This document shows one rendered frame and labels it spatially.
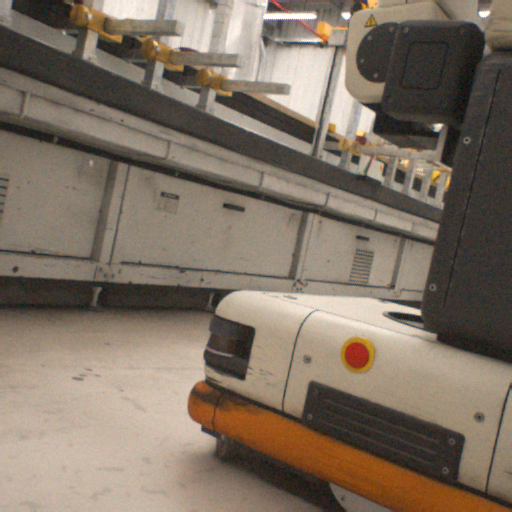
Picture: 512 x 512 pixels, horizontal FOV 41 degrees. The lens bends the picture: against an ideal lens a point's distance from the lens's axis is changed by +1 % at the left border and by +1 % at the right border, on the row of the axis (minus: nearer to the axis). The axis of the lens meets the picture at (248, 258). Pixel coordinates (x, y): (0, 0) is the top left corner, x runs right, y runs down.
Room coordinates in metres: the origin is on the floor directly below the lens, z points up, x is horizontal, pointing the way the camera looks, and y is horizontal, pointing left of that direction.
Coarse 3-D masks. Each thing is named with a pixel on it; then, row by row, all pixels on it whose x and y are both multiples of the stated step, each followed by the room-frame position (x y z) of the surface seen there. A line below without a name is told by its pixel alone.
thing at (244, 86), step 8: (176, 80) 2.26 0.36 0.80; (184, 80) 2.24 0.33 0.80; (192, 80) 2.23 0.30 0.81; (224, 80) 2.15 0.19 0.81; (232, 80) 2.13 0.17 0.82; (240, 80) 2.12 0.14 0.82; (224, 88) 2.15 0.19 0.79; (232, 88) 2.13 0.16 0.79; (240, 88) 2.11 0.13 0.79; (248, 88) 2.10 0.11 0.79; (256, 88) 2.08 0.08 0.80; (264, 88) 2.06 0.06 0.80; (272, 88) 2.05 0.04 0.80; (280, 88) 2.03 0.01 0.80; (288, 88) 2.04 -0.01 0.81
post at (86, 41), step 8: (88, 0) 1.72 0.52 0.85; (96, 0) 1.72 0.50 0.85; (96, 8) 1.72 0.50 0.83; (80, 32) 1.73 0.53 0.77; (88, 32) 1.71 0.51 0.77; (80, 40) 1.72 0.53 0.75; (88, 40) 1.72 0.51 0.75; (96, 40) 1.74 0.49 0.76; (80, 48) 1.72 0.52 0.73; (88, 48) 1.72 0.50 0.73
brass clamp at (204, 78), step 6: (198, 72) 2.12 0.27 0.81; (204, 72) 2.11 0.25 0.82; (210, 72) 2.12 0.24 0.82; (198, 78) 2.12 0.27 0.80; (204, 78) 2.11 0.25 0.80; (210, 78) 2.10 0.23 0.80; (216, 78) 2.13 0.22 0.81; (222, 78) 2.16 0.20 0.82; (204, 84) 2.11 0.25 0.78; (210, 84) 2.12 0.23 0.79; (216, 84) 2.14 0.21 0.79; (216, 90) 2.15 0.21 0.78; (222, 90) 2.17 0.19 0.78; (228, 96) 2.21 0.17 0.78
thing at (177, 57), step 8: (128, 56) 2.04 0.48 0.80; (136, 56) 2.02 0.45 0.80; (176, 56) 1.94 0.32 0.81; (184, 56) 1.92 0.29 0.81; (192, 56) 1.90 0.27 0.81; (200, 56) 1.89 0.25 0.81; (208, 56) 1.87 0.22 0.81; (216, 56) 1.86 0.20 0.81; (224, 56) 1.84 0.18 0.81; (232, 56) 1.82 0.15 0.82; (240, 56) 1.82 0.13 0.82; (184, 64) 1.95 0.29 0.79; (192, 64) 1.92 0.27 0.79; (200, 64) 1.90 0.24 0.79; (208, 64) 1.88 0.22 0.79; (216, 64) 1.86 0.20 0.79; (224, 64) 1.84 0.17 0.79; (232, 64) 1.82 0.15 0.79; (240, 64) 1.83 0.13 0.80
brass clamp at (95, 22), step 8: (80, 8) 1.69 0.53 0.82; (88, 8) 1.71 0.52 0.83; (72, 16) 1.71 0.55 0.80; (80, 16) 1.69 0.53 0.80; (88, 16) 1.69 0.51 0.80; (96, 16) 1.72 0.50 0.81; (104, 16) 1.74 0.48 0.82; (80, 24) 1.70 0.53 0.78; (88, 24) 1.70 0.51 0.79; (96, 24) 1.72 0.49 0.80; (96, 32) 1.73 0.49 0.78; (104, 32) 1.75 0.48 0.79; (112, 40) 1.78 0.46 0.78; (120, 40) 1.79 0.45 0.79
